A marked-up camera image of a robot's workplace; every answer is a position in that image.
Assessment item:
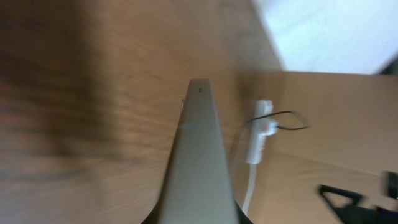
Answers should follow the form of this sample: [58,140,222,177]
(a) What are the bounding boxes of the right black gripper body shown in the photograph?
[374,171,397,224]

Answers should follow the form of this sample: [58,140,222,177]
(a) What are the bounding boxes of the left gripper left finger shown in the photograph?
[141,200,161,224]

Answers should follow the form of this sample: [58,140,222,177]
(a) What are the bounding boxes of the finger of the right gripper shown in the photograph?
[318,185,376,224]

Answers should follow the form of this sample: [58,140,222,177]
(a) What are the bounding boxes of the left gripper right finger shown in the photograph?
[235,201,253,224]

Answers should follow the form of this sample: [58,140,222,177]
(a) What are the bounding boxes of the black USB charging cable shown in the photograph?
[228,110,311,169]

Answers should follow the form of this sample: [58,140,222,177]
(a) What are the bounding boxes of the brown cardboard panel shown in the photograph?
[236,73,397,223]

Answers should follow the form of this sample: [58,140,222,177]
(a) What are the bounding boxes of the white power strip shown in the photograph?
[246,100,278,164]

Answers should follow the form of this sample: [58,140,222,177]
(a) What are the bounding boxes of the white power strip cord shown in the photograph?
[241,163,258,217]

